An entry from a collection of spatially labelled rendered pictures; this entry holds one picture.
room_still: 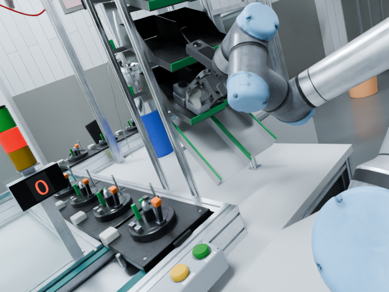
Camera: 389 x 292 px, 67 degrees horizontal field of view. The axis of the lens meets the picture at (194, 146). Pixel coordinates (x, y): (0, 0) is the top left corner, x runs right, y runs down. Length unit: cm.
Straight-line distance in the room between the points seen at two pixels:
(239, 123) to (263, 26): 56
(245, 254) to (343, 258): 52
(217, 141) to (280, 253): 40
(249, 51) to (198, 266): 45
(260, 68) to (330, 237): 32
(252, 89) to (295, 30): 498
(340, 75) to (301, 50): 495
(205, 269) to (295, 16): 508
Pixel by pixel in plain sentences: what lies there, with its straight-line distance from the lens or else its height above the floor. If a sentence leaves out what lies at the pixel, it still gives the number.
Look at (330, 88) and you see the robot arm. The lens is 60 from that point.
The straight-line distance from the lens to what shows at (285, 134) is 223.
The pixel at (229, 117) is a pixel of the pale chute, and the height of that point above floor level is 111.
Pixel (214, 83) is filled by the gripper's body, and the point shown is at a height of 129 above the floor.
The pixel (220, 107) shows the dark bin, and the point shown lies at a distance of 89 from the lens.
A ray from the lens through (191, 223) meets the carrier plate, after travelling 81.
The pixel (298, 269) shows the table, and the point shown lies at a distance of 76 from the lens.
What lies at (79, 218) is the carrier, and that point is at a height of 98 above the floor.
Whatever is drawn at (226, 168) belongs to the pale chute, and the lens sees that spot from 93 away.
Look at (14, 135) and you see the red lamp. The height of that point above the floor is 134.
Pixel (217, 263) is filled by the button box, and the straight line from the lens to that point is 71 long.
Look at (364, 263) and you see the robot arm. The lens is 32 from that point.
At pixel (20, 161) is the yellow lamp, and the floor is 128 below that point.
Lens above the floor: 139
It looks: 18 degrees down
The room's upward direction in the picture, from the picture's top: 20 degrees counter-clockwise
